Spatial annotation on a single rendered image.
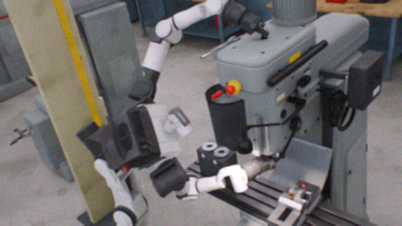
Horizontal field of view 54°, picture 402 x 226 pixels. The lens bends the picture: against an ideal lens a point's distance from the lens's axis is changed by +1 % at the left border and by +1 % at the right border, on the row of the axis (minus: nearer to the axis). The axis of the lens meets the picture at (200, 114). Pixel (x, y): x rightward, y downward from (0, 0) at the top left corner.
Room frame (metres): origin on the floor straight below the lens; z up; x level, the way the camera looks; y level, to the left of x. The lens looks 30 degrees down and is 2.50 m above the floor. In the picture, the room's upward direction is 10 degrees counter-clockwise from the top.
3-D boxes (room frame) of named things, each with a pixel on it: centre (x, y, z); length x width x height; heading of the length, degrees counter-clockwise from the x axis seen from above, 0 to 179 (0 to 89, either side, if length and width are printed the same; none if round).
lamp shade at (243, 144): (1.41, -0.17, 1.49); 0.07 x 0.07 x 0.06
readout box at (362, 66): (1.56, -0.77, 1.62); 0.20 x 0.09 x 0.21; 133
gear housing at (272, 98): (1.63, -0.36, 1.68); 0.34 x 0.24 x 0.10; 133
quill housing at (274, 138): (1.60, -0.33, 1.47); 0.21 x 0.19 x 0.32; 43
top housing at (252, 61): (1.61, -0.34, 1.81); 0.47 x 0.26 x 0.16; 133
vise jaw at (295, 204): (1.46, -0.38, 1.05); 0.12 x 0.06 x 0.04; 46
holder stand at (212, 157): (1.87, -0.05, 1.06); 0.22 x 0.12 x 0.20; 38
